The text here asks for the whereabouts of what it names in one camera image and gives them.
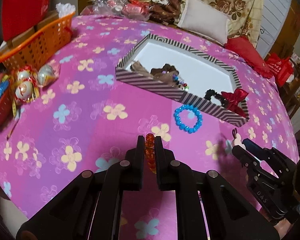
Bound brown scrunchie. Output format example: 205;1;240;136
150;63;179;80

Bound white small pillow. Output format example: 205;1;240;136
177;0;230;45

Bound striped shallow cardboard box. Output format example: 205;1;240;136
115;34;249;127

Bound orange plastic basket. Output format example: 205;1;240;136
0;13;74;71

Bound colourful ball bead bracelet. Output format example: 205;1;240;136
171;74;190;92

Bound pink floral bedsheet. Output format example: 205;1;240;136
0;15;299;239

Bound clear plastic bag of items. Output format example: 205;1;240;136
93;0;151;21

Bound brown sheer ribbon bow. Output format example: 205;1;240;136
130;61;153;78

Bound wrapped candy ornaments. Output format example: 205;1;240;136
10;64;61;117

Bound red heart cushion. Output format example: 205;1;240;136
224;36;273;79

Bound red satin bow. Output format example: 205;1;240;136
221;88;249;117

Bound orange multicolour bead bracelet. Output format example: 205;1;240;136
144;133;157;175

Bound blue bead bracelet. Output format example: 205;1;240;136
173;104;204;134

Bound white tissue in basket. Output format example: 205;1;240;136
56;3;76;18

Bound brown patterned blanket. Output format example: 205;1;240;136
149;0;182;24

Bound red shopping bag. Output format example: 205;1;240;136
266;53;293;87

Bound black scrunchie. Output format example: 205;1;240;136
204;89;228;108

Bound red plastic bowl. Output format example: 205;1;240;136
0;73;12;126

